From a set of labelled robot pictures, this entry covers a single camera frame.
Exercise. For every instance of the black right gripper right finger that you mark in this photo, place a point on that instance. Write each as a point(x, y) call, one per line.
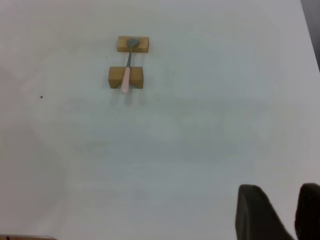
point(310, 212)

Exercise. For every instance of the arched wooden block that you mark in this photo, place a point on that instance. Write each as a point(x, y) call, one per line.
point(115, 76)

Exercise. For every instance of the plain rectangular wooden block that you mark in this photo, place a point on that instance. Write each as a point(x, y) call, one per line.
point(122, 45)

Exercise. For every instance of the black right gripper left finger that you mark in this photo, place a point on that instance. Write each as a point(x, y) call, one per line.
point(257, 215)

